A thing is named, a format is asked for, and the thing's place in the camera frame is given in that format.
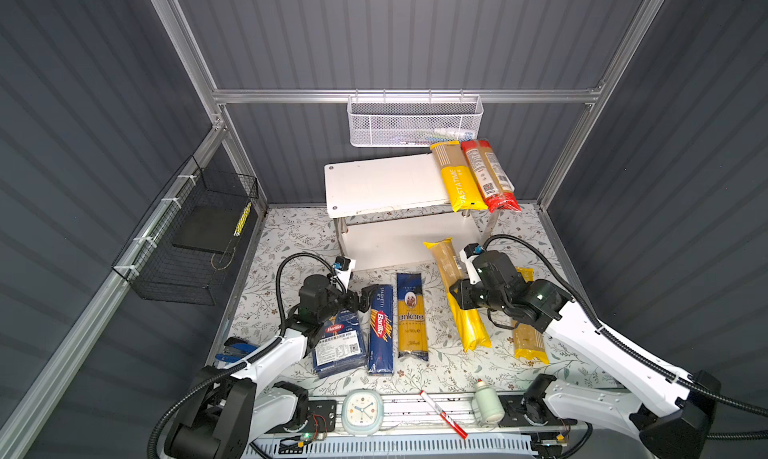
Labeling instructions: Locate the yellow Pastatime bag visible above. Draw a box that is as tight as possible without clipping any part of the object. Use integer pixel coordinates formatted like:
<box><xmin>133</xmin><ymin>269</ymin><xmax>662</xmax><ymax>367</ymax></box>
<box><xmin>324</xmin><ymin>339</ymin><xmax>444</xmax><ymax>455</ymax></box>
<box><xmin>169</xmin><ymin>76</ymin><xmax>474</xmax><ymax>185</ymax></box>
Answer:
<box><xmin>511</xmin><ymin>266</ymin><xmax>550</xmax><ymax>365</ymax></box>
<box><xmin>430</xmin><ymin>141</ymin><xmax>488</xmax><ymax>212</ymax></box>
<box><xmin>424</xmin><ymin>238</ymin><xmax>492</xmax><ymax>352</ymax></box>

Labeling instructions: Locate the blue yellow spaghetti bag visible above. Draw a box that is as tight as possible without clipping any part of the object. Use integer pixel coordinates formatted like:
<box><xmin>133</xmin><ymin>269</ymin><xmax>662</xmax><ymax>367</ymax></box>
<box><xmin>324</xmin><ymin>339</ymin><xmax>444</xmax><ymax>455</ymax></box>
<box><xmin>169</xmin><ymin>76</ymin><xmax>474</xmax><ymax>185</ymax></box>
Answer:
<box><xmin>396</xmin><ymin>273</ymin><xmax>429</xmax><ymax>362</ymax></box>

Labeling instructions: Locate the red spaghetti bag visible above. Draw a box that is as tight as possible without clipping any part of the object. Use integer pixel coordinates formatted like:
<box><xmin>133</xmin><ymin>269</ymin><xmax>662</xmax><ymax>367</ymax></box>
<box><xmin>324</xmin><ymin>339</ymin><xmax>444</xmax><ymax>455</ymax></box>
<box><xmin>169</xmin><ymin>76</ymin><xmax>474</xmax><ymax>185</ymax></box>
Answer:
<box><xmin>461</xmin><ymin>140</ymin><xmax>521</xmax><ymax>213</ymax></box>

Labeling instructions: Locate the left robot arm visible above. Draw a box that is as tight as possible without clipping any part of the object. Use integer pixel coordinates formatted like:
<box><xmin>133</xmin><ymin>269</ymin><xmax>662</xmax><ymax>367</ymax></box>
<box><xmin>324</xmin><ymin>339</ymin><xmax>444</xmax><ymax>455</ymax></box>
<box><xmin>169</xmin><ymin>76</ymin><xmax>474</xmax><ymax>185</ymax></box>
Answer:
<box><xmin>146</xmin><ymin>255</ymin><xmax>372</xmax><ymax>458</ymax></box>

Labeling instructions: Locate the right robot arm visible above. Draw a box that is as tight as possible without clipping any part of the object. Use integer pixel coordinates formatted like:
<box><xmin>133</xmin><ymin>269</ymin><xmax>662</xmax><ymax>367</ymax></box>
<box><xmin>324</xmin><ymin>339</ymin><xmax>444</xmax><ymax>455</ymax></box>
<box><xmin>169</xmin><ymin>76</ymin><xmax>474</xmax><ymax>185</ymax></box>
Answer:
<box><xmin>450</xmin><ymin>236</ymin><xmax>767</xmax><ymax>458</ymax></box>

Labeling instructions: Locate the blue Barilla pasta box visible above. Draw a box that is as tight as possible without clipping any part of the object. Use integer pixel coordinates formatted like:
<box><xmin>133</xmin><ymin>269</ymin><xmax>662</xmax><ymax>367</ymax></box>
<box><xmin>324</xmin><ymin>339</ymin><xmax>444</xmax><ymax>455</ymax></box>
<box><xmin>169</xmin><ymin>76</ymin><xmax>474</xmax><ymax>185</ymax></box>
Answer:
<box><xmin>312</xmin><ymin>311</ymin><xmax>367</xmax><ymax>378</ymax></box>

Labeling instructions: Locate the white two-tier shelf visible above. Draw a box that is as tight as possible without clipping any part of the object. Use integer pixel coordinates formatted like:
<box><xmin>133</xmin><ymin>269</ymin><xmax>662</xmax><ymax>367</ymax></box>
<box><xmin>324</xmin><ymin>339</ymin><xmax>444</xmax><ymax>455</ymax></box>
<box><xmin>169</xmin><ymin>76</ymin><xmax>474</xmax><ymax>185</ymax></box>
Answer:
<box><xmin>324</xmin><ymin>154</ymin><xmax>501</xmax><ymax>271</ymax></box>

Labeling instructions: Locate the blue Barilla spaghetti box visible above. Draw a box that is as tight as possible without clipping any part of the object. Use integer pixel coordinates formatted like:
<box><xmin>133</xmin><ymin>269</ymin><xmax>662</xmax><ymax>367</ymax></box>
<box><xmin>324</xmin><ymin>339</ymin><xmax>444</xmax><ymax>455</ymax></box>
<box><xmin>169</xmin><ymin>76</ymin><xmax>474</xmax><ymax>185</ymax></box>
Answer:
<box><xmin>368</xmin><ymin>285</ymin><xmax>394</xmax><ymax>376</ymax></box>

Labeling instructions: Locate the floral table mat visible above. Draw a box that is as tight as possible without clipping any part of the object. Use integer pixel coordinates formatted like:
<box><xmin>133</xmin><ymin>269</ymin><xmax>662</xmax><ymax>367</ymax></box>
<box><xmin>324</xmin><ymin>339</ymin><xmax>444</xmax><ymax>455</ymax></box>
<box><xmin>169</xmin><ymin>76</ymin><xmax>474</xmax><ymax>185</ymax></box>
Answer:
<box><xmin>226</xmin><ymin>204</ymin><xmax>616</xmax><ymax>396</ymax></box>

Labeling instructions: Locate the blue object at left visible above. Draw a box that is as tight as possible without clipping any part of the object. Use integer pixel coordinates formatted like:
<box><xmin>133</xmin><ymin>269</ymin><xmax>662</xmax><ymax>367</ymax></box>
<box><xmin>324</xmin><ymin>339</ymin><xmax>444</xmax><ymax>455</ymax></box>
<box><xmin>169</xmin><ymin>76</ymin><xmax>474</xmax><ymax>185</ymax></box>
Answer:
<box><xmin>215</xmin><ymin>337</ymin><xmax>256</xmax><ymax>363</ymax></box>

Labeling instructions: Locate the yellow green brush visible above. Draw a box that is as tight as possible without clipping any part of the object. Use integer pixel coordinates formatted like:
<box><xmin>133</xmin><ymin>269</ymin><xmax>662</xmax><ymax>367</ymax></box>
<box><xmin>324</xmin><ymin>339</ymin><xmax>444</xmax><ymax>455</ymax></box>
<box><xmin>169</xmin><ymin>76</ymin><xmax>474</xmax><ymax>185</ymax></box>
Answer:
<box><xmin>233</xmin><ymin>202</ymin><xmax>252</xmax><ymax>237</ymax></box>

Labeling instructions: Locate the mint alarm clock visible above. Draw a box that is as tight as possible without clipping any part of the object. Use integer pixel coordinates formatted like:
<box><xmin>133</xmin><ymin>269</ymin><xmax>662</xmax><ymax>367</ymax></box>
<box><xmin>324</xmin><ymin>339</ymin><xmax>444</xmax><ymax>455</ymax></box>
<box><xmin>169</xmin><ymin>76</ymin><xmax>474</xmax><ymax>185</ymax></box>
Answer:
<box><xmin>340</xmin><ymin>389</ymin><xmax>384</xmax><ymax>436</ymax></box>

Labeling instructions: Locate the small white bottle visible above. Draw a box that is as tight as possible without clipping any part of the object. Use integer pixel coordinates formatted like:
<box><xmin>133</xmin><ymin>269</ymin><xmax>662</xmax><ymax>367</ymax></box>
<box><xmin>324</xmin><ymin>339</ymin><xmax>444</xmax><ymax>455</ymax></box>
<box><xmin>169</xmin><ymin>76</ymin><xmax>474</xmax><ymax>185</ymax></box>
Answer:
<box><xmin>471</xmin><ymin>379</ymin><xmax>505</xmax><ymax>425</ymax></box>

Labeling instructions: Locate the red white marker pen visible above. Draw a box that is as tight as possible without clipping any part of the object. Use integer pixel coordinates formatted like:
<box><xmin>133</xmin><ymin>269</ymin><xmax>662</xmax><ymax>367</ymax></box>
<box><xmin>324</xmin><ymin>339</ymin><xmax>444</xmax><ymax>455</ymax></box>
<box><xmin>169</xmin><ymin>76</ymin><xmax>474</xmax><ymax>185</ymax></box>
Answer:
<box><xmin>419</xmin><ymin>390</ymin><xmax>468</xmax><ymax>440</ymax></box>

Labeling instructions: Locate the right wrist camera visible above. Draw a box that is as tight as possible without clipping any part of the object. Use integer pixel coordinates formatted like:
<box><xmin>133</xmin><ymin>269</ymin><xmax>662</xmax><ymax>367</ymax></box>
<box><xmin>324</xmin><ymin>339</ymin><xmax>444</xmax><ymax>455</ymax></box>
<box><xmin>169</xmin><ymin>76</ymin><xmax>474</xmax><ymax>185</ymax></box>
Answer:
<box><xmin>460</xmin><ymin>243</ymin><xmax>484</xmax><ymax>285</ymax></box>

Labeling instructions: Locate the black wire basket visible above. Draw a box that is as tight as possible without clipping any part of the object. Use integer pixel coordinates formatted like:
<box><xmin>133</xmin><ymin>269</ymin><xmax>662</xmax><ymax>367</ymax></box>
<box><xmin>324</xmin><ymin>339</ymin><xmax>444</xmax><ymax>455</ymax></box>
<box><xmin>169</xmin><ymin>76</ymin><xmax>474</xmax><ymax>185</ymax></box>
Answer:
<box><xmin>113</xmin><ymin>159</ymin><xmax>260</xmax><ymax>306</ymax></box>

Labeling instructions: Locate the white slotted cable duct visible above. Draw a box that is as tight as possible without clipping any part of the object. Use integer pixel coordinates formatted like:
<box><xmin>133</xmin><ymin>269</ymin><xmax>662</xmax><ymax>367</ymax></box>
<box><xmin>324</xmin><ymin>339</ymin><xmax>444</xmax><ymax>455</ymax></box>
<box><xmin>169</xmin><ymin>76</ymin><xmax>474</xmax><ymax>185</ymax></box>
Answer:
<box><xmin>243</xmin><ymin>433</ymin><xmax>539</xmax><ymax>458</ymax></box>

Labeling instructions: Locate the white wire mesh basket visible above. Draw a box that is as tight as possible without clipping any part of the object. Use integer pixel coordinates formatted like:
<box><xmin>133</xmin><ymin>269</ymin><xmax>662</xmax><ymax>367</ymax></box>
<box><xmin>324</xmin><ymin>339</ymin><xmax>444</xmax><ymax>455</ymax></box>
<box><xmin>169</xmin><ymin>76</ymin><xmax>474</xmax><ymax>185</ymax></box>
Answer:
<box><xmin>346</xmin><ymin>94</ymin><xmax>484</xmax><ymax>148</ymax></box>

